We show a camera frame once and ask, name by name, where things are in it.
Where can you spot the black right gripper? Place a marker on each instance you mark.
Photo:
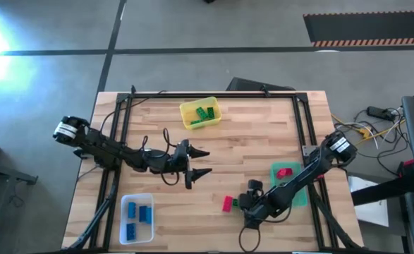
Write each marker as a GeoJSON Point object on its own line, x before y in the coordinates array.
{"type": "Point", "coordinates": [255, 194]}

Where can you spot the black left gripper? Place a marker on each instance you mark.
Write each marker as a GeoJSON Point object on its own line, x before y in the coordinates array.
{"type": "Point", "coordinates": [183, 162]}

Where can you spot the red toy block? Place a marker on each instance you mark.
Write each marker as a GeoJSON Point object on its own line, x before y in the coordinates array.
{"type": "Point", "coordinates": [228, 204]}
{"type": "Point", "coordinates": [288, 171]}
{"type": "Point", "coordinates": [281, 174]}

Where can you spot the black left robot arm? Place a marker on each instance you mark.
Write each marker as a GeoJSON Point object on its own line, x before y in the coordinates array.
{"type": "Point", "coordinates": [101, 150]}

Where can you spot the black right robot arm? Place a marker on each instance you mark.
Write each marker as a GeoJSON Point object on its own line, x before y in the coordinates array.
{"type": "Point", "coordinates": [291, 187]}

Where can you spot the yellow plastic bin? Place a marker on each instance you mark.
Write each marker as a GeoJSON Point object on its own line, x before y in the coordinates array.
{"type": "Point", "coordinates": [217, 123]}

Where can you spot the teal plastic bin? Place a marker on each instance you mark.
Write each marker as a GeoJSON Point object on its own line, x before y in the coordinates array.
{"type": "Point", "coordinates": [300, 199]}

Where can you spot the grey metal mounting plate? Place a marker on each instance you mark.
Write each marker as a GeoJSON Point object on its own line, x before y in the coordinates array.
{"type": "Point", "coordinates": [307, 152]}

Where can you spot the black flat panel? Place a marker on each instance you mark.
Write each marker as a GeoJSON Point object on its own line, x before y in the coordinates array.
{"type": "Point", "coordinates": [249, 85]}

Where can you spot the clear plastic bin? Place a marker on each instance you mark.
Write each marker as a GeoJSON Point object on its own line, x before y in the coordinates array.
{"type": "Point", "coordinates": [138, 236]}

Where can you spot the blue table clamp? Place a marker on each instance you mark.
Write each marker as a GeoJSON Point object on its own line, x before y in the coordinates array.
{"type": "Point", "coordinates": [265, 91]}

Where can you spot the white paper sheet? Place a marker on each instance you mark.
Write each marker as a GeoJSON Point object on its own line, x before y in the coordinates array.
{"type": "Point", "coordinates": [369, 211]}

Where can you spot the black power adapter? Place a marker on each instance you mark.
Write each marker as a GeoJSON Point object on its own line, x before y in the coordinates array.
{"type": "Point", "coordinates": [379, 113]}

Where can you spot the grey side stand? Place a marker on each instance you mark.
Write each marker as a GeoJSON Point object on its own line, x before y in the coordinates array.
{"type": "Point", "coordinates": [2, 176]}

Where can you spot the black hazard-striped floor mat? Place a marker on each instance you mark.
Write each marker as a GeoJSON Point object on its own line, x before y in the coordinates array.
{"type": "Point", "coordinates": [369, 28]}

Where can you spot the black aluminium table frame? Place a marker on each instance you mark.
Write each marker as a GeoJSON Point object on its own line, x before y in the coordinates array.
{"type": "Point", "coordinates": [210, 95]}

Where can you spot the black frame clamp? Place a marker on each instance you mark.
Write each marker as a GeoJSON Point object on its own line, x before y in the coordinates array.
{"type": "Point", "coordinates": [133, 90]}

